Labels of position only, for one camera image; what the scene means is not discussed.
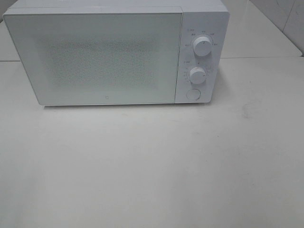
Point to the upper white power knob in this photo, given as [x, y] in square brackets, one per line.
[202, 45]

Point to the round white door button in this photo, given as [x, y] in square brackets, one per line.
[193, 94]

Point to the white timer knob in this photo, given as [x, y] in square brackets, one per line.
[197, 75]

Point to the white microwave door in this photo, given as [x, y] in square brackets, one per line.
[99, 59]

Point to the white microwave oven body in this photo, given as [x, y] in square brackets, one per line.
[194, 22]

